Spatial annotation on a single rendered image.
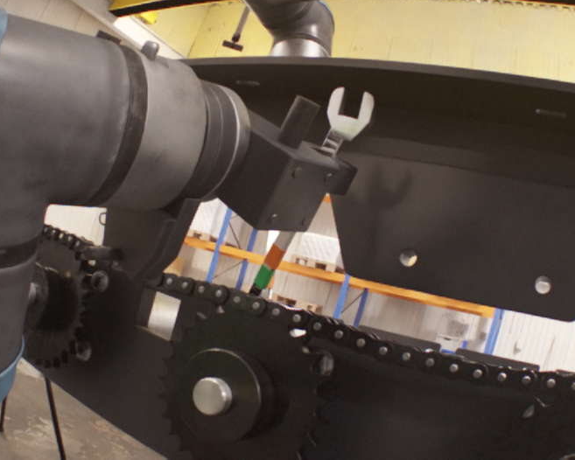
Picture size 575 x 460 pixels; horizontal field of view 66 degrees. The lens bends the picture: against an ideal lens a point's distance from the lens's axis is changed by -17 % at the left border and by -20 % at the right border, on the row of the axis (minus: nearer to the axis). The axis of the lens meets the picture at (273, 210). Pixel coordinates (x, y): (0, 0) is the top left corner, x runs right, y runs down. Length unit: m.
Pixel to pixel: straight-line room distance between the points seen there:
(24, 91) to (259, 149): 0.15
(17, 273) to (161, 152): 0.09
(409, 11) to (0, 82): 12.28
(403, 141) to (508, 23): 11.33
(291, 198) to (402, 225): 0.18
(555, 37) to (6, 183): 11.48
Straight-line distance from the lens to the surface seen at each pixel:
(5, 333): 0.27
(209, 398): 0.41
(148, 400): 0.57
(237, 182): 0.31
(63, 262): 0.62
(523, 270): 0.44
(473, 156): 0.48
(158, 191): 0.27
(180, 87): 0.27
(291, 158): 0.29
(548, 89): 0.42
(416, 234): 0.46
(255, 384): 0.40
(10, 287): 0.25
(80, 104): 0.22
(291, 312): 0.41
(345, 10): 13.07
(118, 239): 0.34
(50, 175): 0.23
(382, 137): 0.51
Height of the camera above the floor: 0.95
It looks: 9 degrees up
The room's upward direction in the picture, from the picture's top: 17 degrees clockwise
